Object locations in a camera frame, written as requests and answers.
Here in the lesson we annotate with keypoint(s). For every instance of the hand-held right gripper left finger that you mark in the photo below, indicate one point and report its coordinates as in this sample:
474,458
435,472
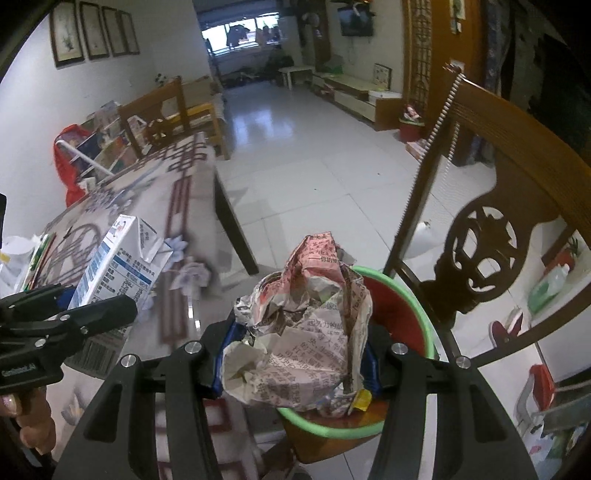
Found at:
194,369

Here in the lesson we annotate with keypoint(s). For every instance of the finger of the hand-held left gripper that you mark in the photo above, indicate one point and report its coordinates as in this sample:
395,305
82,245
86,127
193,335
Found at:
101,314
32,302

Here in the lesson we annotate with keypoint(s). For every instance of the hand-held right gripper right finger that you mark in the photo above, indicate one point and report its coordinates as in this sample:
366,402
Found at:
397,374

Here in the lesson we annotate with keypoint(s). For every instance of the blue white milk carton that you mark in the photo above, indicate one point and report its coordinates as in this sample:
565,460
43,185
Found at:
120,267

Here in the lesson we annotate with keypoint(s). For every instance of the red bin with green rim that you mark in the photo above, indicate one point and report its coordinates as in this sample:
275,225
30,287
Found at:
401,318

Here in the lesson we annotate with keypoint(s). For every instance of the pink white paper bag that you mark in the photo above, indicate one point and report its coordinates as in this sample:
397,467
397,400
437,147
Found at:
300,341

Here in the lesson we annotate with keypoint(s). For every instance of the person's left hand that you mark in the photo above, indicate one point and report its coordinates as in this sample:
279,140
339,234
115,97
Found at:
37,424

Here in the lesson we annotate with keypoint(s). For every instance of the stack of books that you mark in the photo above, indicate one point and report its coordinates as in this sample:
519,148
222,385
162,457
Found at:
39,258

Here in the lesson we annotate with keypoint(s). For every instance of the white desk lamp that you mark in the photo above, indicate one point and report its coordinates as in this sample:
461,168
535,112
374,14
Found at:
14,258

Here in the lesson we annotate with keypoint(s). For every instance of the red bag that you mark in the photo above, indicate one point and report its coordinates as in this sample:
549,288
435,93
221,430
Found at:
69,182

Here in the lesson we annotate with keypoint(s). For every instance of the white book rack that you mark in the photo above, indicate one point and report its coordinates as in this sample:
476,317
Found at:
106,152

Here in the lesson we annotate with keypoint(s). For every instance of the green detergent bottle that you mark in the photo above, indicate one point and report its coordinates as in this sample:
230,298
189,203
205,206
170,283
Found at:
549,287

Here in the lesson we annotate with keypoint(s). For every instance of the wooden chair with cushion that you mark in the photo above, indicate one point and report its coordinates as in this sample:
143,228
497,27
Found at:
171,99

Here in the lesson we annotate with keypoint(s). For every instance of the tissue box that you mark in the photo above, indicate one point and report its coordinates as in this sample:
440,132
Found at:
416,149

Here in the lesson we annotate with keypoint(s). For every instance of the red pot with doll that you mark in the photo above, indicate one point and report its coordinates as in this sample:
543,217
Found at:
410,129

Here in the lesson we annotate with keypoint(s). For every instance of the carved wooden chair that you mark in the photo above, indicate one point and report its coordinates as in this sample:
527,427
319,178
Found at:
508,152

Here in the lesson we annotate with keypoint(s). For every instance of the low television cabinet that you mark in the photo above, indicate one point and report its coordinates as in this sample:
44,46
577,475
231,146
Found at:
355,99

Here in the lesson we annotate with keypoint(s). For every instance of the small framed picture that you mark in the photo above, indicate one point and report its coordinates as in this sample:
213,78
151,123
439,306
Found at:
382,75

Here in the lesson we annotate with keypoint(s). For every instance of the small white table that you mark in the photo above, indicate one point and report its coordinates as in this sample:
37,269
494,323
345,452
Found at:
298,71

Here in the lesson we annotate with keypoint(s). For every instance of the wooden partition screen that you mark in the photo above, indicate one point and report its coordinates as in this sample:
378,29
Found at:
441,55

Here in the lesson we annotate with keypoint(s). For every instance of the framed wall picture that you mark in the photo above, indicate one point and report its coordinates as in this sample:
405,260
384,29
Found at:
114,31
129,32
94,30
67,32

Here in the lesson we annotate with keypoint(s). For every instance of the wall television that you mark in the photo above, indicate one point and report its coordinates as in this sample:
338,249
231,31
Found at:
355,21

